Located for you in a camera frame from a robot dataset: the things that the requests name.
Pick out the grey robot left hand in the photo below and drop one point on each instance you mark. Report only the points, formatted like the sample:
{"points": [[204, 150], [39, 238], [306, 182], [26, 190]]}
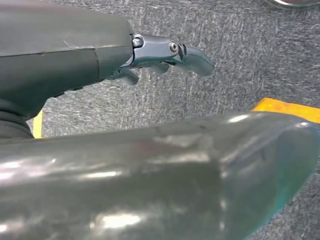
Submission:
{"points": [[62, 49]]}

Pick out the glossy grey robot left leg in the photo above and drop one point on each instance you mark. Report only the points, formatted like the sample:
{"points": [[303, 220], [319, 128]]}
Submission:
{"points": [[149, 185]]}

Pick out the chrome stanchion with round base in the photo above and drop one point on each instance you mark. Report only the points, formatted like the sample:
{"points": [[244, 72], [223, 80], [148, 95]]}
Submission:
{"points": [[292, 2]]}

